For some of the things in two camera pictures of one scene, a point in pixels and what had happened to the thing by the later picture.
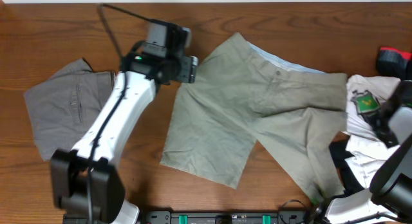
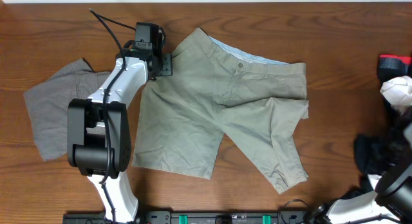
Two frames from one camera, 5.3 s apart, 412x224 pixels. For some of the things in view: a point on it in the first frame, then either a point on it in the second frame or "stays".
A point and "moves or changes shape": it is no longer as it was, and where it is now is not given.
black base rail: x=228 y=217 stays
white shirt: x=369 y=156 moves or changes shape
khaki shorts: x=240 y=93 moves or changes shape
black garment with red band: x=393 y=64 moves or changes shape
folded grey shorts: x=64 y=105 stays
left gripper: x=188 y=72 → x=167 y=69
